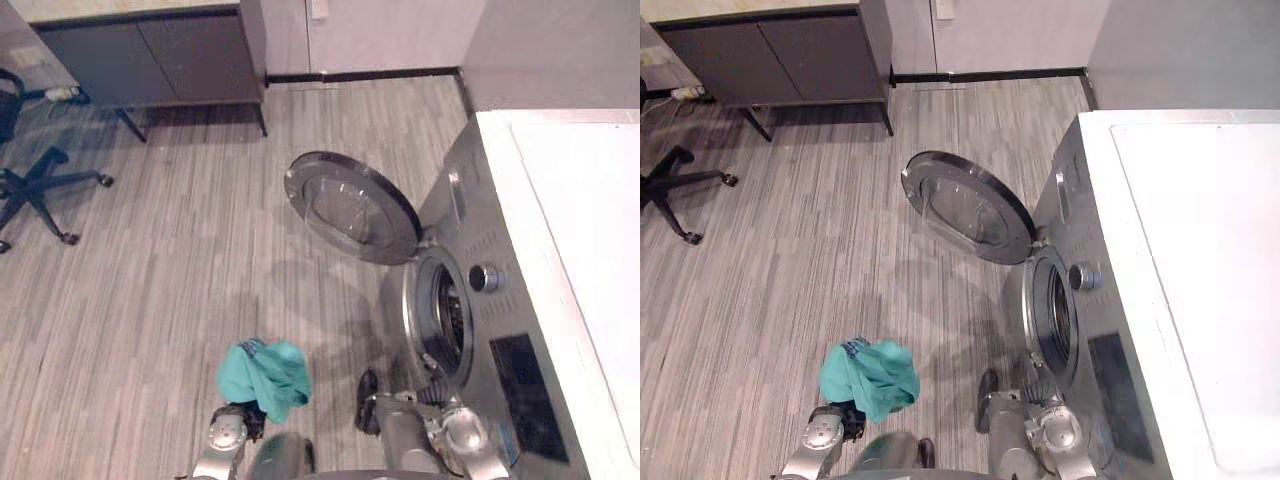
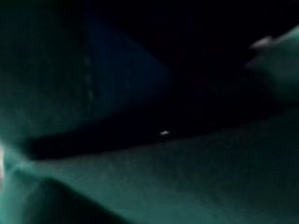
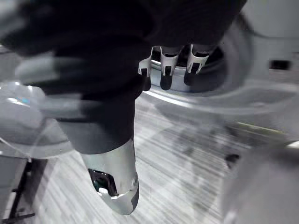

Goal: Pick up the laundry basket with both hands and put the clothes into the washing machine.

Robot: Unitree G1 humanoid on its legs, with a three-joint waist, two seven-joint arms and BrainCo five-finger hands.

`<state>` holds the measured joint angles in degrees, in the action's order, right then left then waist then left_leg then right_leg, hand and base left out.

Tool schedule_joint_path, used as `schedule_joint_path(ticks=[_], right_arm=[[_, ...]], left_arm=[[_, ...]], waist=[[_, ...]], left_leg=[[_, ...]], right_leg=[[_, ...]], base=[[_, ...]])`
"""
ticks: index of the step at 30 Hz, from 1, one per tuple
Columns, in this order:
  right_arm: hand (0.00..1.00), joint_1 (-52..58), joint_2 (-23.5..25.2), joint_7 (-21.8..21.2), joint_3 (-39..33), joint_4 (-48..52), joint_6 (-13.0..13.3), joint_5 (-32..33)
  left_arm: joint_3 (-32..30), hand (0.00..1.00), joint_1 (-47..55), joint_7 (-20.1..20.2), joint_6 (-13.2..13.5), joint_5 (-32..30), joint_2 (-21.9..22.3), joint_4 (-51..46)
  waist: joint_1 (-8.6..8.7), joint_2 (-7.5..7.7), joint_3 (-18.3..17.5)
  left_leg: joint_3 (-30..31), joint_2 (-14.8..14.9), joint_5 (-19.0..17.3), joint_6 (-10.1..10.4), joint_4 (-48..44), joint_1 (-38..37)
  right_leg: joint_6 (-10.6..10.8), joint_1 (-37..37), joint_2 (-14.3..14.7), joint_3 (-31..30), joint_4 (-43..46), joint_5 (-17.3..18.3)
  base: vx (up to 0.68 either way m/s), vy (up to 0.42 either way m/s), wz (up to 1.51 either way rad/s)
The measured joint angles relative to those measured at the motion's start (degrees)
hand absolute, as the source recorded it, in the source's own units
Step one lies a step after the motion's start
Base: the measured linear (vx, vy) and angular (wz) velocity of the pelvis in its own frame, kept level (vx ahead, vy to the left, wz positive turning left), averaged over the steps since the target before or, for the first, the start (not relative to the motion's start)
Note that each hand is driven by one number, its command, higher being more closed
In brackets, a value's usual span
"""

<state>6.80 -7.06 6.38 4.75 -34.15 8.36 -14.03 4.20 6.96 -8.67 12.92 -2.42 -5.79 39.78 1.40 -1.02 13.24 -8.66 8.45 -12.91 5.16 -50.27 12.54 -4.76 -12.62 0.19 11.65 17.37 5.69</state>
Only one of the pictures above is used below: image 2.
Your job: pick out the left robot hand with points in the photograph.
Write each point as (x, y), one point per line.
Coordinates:
(205, 70)

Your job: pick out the green cloth garment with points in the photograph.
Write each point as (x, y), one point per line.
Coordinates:
(177, 177)

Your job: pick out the dark blue cloth garment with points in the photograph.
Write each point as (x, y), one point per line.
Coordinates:
(126, 77)

